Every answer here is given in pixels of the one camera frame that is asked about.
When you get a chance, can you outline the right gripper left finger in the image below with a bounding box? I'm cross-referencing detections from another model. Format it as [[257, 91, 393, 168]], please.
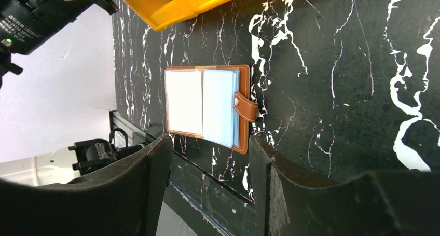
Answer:
[[1, 136, 173, 235]]

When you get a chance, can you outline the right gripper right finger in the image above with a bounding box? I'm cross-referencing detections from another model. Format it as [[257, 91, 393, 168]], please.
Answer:
[[249, 136, 439, 235]]

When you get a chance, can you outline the brown leather card holder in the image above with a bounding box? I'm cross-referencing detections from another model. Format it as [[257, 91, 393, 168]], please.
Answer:
[[164, 65, 258, 155]]

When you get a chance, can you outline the yellow three-compartment bin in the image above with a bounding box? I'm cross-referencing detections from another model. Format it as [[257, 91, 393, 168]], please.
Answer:
[[124, 0, 231, 31]]

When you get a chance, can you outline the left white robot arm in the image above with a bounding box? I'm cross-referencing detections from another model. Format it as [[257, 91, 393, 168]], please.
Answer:
[[1, 0, 119, 187]]

